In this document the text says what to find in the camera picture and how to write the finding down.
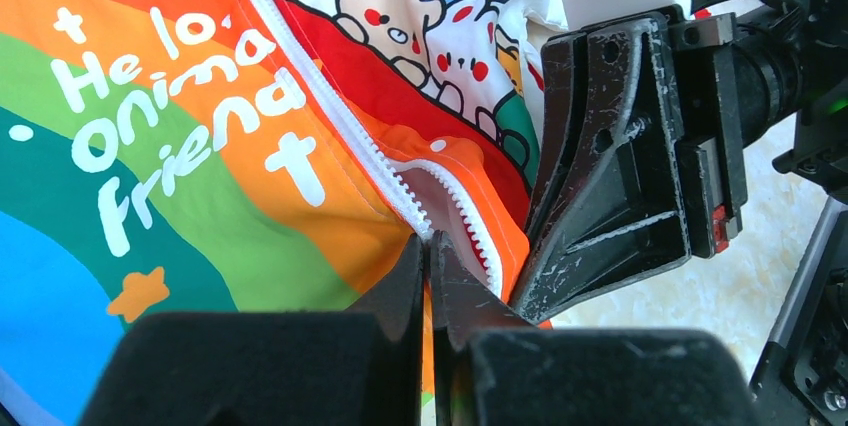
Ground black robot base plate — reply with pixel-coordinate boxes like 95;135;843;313
750;199;847;426

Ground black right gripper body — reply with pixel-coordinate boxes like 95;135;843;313
671;12;802;258

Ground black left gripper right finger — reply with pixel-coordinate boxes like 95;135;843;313
430;232;759;425

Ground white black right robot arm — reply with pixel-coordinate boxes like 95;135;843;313
508;0;847;323

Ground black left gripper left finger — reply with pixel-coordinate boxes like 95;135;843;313
81;237;424;425

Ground rainbow and white kids jacket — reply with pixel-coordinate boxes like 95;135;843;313
1;0;567;425

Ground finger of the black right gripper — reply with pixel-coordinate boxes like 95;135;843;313
509;12;692;323

